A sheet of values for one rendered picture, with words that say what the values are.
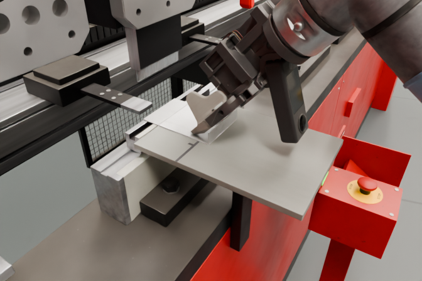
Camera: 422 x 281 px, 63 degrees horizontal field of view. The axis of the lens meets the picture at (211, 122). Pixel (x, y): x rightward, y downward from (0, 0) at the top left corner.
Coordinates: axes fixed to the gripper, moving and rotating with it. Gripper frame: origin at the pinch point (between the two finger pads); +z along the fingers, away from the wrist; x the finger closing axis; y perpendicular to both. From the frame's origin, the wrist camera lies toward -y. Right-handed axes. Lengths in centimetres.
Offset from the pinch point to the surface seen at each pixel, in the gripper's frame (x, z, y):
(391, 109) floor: -219, 63, -81
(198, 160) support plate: 8.2, -1.4, -2.8
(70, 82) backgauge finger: 4.2, 17.1, 22.3
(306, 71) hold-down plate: -51, 8, -7
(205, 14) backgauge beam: -58, 27, 28
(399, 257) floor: -85, 48, -98
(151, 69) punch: 2.9, -0.3, 12.1
